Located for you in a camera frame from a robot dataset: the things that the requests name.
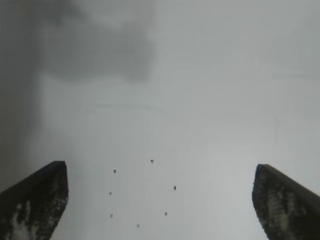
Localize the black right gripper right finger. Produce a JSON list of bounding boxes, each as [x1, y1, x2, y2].
[[251, 163, 320, 240]]

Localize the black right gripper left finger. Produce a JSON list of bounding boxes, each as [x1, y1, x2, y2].
[[0, 160, 69, 240]]

